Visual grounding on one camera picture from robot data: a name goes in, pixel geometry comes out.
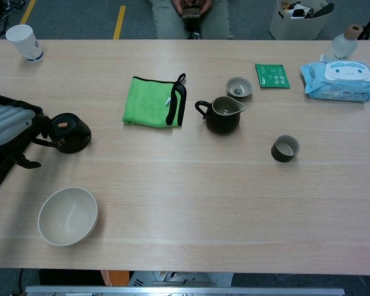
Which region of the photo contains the large beige bowl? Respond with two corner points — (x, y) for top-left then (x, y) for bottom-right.
(38, 187), (99, 247)

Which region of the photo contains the dark green tea cup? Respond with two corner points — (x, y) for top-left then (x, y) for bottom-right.
(271, 134), (301, 163)

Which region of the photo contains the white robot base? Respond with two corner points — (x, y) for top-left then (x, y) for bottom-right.
(128, 271), (234, 287)

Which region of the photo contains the green tea packet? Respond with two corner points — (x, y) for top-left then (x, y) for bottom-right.
(254, 63), (291, 89)

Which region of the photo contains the white storage bin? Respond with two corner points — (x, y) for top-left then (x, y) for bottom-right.
(268, 0), (335, 41)

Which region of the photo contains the black equipment stand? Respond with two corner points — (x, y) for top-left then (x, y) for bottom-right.
(0, 0), (27, 39)

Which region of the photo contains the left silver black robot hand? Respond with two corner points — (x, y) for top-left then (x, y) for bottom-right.
(0, 104), (54, 169)

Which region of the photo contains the dark brown pitcher with spout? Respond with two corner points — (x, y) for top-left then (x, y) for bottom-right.
(194, 96), (246, 135)

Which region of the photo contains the white paper cup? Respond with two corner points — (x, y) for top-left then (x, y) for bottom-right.
(5, 24), (45, 64)

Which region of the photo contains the small grey tea bowl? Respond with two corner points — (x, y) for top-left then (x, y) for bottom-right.
(226, 76), (253, 99)

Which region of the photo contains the brown handheld device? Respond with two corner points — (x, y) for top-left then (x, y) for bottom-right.
(181, 5), (202, 19)

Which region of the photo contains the seated person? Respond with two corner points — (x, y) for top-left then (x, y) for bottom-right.
(147, 0), (234, 40)

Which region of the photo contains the dark green ladle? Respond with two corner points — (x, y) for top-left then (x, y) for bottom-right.
(310, 2), (335, 19)

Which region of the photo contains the blue wet wipes pack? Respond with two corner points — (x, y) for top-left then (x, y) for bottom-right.
(299, 60), (370, 102)

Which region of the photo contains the clear bottle with wooden cap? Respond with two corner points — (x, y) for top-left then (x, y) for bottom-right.
(322, 23), (364, 62)

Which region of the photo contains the aluminium rail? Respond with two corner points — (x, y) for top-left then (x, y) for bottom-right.
(24, 286), (346, 296)

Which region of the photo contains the green cloth with black trim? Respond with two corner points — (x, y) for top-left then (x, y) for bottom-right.
(121, 73), (187, 128)

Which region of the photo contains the black teapot with loop handle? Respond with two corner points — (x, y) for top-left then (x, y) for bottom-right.
(32, 112), (93, 154)

